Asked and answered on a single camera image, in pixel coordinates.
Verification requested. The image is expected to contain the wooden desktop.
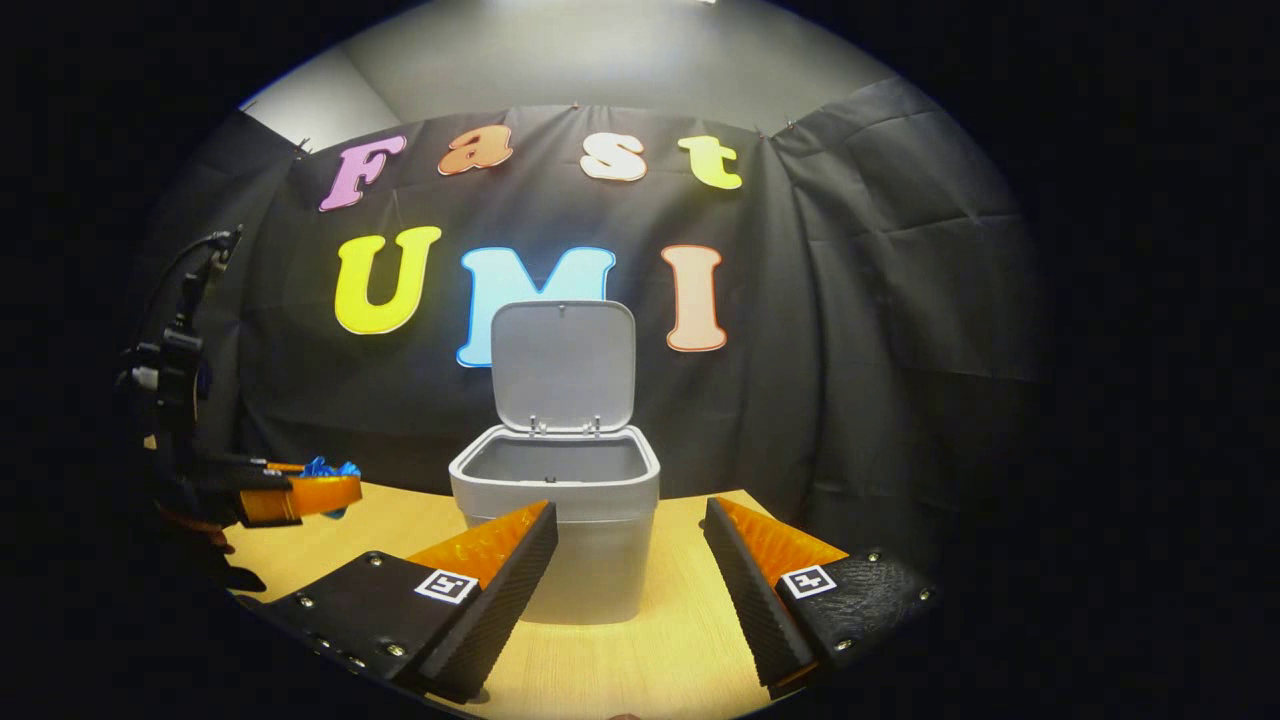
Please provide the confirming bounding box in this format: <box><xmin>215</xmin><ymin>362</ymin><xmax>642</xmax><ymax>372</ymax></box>
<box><xmin>225</xmin><ymin>480</ymin><xmax>851</xmax><ymax>720</ymax></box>

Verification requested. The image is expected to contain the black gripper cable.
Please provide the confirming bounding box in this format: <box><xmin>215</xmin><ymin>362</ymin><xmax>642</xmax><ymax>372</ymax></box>
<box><xmin>138</xmin><ymin>230</ymin><xmax>241</xmax><ymax>351</ymax></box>

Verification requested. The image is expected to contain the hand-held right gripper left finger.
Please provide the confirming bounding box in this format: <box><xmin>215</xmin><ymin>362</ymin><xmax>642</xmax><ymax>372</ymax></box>
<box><xmin>262</xmin><ymin>500</ymin><xmax>559</xmax><ymax>704</ymax></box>

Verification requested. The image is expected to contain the blue paper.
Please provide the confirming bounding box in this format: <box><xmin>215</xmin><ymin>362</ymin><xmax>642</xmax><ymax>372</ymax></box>
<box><xmin>300</xmin><ymin>457</ymin><xmax>361</xmax><ymax>521</ymax></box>

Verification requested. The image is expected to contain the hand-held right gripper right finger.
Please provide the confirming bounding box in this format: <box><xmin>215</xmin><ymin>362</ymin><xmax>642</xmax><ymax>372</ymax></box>
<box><xmin>703</xmin><ymin>497</ymin><xmax>941</xmax><ymax>699</ymax></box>

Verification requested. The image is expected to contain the white desktop garbage bin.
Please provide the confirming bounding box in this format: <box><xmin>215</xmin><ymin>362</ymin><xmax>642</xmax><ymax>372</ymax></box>
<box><xmin>448</xmin><ymin>300</ymin><xmax>661</xmax><ymax>626</ymax></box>

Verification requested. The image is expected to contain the black backdrop cloth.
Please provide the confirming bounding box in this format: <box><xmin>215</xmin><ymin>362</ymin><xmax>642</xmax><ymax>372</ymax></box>
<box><xmin>135</xmin><ymin>78</ymin><xmax>1046</xmax><ymax>591</ymax></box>

